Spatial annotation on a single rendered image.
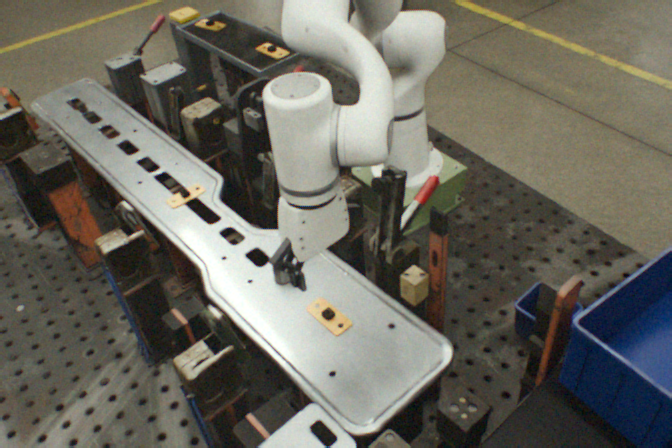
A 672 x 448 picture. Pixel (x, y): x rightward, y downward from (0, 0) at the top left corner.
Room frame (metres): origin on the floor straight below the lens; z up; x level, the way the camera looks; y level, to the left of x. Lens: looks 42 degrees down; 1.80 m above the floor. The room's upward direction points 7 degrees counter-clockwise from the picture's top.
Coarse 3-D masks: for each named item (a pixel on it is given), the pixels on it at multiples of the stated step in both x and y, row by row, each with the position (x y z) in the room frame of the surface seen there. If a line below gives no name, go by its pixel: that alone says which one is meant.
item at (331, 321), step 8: (312, 304) 0.68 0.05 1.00; (320, 304) 0.68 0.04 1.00; (328, 304) 0.68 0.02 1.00; (312, 312) 0.67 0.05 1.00; (320, 312) 0.66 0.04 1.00; (336, 312) 0.66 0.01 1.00; (320, 320) 0.65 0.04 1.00; (328, 320) 0.65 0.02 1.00; (336, 320) 0.64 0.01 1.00; (344, 320) 0.64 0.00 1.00; (328, 328) 0.63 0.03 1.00; (336, 328) 0.63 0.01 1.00; (344, 328) 0.63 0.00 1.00
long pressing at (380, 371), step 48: (48, 96) 1.55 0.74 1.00; (96, 96) 1.52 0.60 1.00; (96, 144) 1.28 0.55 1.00; (144, 144) 1.25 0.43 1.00; (144, 192) 1.06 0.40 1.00; (192, 240) 0.89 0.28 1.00; (240, 288) 0.74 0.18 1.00; (288, 288) 0.73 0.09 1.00; (336, 288) 0.72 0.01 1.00; (288, 336) 0.62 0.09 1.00; (336, 336) 0.61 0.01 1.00; (384, 336) 0.60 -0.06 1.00; (432, 336) 0.59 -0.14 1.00; (336, 384) 0.52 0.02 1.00; (384, 384) 0.51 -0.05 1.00; (432, 384) 0.51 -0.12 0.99
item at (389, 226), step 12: (384, 168) 0.76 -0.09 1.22; (396, 168) 0.76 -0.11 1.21; (372, 180) 0.74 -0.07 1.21; (384, 180) 0.73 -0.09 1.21; (396, 180) 0.73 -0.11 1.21; (384, 192) 0.72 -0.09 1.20; (396, 192) 0.73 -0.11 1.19; (384, 204) 0.75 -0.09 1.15; (396, 204) 0.73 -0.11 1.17; (384, 216) 0.75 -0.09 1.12; (396, 216) 0.73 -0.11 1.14; (384, 228) 0.75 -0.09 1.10; (396, 228) 0.73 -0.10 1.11; (384, 240) 0.75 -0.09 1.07; (396, 240) 0.73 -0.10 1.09
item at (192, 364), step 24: (216, 336) 0.62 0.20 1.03; (192, 360) 0.57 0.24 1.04; (216, 360) 0.56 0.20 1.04; (192, 384) 0.53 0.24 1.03; (216, 384) 0.56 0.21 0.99; (240, 384) 0.58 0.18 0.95; (192, 408) 0.54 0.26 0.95; (216, 408) 0.55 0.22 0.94; (240, 408) 0.57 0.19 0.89; (216, 432) 0.55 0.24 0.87
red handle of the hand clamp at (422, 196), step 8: (432, 176) 0.81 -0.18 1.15; (424, 184) 0.80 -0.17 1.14; (432, 184) 0.80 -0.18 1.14; (424, 192) 0.79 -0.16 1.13; (432, 192) 0.79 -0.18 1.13; (416, 200) 0.78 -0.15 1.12; (424, 200) 0.78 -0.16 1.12; (408, 208) 0.78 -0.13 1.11; (416, 208) 0.78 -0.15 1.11; (408, 216) 0.77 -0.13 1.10; (408, 224) 0.76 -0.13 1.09; (400, 232) 0.75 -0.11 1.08; (384, 248) 0.73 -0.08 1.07
